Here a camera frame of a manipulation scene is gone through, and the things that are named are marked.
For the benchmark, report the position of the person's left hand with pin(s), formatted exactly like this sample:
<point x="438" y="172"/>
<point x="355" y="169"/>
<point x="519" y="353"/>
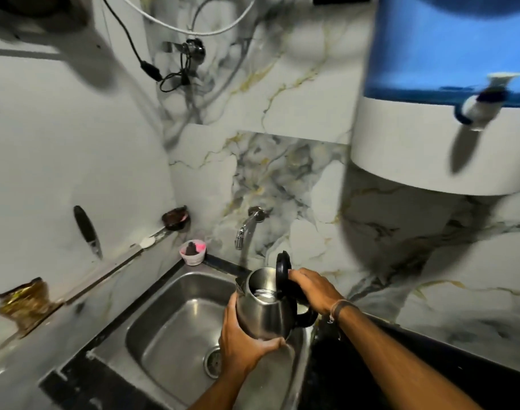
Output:
<point x="234" y="345"/>

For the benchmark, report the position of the person's right hand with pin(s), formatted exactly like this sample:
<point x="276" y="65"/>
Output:
<point x="320" y="292"/>

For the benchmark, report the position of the person's left thumb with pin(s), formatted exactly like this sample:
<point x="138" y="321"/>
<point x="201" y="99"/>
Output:
<point x="268" y="344"/>

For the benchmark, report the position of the person's right fingers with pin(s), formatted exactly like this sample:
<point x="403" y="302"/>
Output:
<point x="299" y="278"/>

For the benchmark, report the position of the steel electric kettle black lid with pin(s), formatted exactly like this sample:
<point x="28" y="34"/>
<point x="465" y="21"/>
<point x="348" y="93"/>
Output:
<point x="264" y="311"/>

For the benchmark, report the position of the person's left forearm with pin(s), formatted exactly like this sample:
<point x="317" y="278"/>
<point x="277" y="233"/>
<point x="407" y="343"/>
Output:
<point x="219" y="392"/>

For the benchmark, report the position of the person's right forearm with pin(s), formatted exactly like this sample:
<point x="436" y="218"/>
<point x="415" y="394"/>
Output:
<point x="396" y="367"/>

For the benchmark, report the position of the thread wristband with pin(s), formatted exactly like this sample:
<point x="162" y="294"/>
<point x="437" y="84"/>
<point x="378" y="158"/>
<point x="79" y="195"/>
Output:
<point x="340" y="307"/>

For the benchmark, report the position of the round sink drain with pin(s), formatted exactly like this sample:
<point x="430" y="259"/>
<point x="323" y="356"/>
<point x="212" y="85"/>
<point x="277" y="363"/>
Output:
<point x="213" y="362"/>

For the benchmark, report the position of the stainless steel sink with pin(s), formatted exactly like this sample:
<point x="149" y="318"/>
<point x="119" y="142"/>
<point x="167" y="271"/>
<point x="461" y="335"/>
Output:
<point x="174" y="337"/>

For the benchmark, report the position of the pink plastic cup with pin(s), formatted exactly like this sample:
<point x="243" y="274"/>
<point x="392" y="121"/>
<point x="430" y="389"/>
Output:
<point x="193" y="258"/>

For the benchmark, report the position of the dark scrubber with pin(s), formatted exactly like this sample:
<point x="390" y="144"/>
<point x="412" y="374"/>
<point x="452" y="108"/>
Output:
<point x="191" y="249"/>

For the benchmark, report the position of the brown soap dish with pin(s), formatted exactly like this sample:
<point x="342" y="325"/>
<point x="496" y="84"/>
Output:
<point x="174" y="219"/>

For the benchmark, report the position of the white soap piece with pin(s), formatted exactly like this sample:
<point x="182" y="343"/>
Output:
<point x="147" y="242"/>

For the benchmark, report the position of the blue and white water purifier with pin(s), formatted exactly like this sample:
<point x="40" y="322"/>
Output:
<point x="413" y="136"/>

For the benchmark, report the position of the gold foil packet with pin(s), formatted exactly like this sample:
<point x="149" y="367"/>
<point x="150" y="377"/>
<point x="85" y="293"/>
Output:
<point x="25" y="303"/>

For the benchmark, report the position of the white purifier tap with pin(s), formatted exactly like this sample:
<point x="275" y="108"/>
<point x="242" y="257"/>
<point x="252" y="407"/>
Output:
<point x="482" y="104"/>

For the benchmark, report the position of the chrome wall faucet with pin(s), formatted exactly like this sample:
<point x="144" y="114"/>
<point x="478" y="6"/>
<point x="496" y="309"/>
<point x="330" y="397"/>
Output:
<point x="246" y="226"/>

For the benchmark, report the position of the chrome wall valve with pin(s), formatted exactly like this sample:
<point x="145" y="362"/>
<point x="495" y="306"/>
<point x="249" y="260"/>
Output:
<point x="194" y="49"/>

